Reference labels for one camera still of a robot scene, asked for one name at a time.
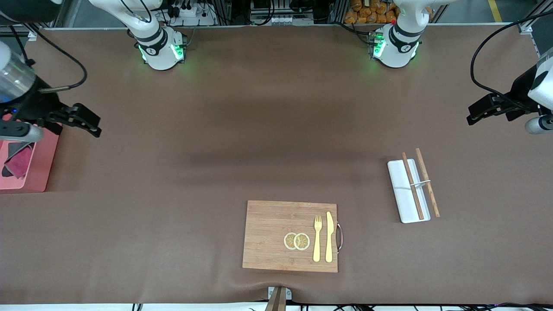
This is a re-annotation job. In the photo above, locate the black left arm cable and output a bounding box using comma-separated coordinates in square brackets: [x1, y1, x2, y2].
[470, 9, 553, 108]

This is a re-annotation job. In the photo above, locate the white terminal strip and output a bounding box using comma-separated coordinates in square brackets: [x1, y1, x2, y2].
[258, 16, 304, 25]

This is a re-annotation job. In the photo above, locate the yellow plastic fork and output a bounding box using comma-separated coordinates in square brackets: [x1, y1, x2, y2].
[313, 215, 323, 263]

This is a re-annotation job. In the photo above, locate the pile of orange packaged snacks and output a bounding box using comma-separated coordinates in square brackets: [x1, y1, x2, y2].
[344, 0, 434, 24]

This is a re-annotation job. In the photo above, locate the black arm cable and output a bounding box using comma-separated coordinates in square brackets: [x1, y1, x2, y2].
[470, 9, 553, 108]
[9, 24, 88, 93]

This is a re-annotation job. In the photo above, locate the brown wooden chopstick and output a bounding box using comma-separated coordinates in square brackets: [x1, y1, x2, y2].
[415, 148, 441, 218]
[401, 152, 425, 220]

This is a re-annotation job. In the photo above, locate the wooden cutting board with handle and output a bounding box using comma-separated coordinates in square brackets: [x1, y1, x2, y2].
[242, 200, 344, 273]

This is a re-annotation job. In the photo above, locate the white rectangular tray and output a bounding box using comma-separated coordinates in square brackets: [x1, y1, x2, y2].
[387, 159, 431, 224]

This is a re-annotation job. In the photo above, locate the white power strip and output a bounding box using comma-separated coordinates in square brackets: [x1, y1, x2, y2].
[166, 4, 216, 25]

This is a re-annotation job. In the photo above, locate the red and grey cloth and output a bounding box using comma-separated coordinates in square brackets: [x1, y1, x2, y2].
[1, 141, 36, 179]

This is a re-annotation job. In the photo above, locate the brown mount post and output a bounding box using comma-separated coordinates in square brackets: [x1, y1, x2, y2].
[264, 287, 287, 311]

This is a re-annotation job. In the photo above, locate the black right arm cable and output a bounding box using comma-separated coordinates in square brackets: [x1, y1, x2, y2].
[9, 24, 88, 93]

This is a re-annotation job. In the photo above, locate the yellow plastic knife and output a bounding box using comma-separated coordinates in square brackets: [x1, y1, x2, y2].
[325, 211, 334, 263]

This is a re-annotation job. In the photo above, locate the grey metal table bracket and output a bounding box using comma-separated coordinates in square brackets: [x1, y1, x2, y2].
[267, 286, 292, 301]

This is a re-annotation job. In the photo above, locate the pink plastic bin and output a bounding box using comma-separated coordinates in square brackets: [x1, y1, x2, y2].
[0, 123, 61, 194]

